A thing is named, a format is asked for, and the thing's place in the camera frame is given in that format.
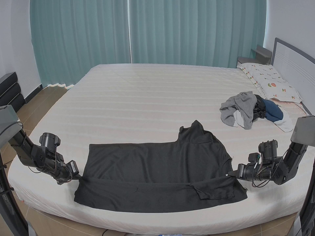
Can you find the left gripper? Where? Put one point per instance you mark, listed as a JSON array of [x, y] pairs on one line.
[[67, 172]]

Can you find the grey bedside table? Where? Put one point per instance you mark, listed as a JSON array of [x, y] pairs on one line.
[[258, 54]]

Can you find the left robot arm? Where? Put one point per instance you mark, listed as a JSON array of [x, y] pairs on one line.
[[24, 151]]

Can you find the dark blue garment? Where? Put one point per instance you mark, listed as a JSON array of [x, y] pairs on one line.
[[273, 111]]

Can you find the blue-green curtain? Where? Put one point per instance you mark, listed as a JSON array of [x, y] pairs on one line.
[[196, 23], [78, 33]]

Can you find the white printed pillow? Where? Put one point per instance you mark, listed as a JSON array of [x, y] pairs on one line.
[[270, 80]]

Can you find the black chest of drawers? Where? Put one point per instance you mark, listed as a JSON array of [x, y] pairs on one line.
[[9, 92]]

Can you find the black garment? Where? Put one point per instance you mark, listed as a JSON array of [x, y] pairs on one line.
[[260, 107]]

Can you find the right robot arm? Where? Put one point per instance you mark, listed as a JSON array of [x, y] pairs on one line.
[[295, 151]]

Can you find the black T-shirt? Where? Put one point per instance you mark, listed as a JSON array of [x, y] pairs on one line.
[[160, 176]]

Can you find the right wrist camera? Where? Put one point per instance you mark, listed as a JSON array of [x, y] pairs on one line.
[[253, 158]]

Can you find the bed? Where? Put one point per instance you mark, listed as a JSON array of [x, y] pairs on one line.
[[147, 102]]

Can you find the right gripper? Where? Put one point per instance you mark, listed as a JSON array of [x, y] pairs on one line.
[[246, 172]]

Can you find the white garment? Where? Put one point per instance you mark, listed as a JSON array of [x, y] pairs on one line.
[[285, 124]]

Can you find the grey garment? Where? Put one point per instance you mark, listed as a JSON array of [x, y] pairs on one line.
[[243, 107]]

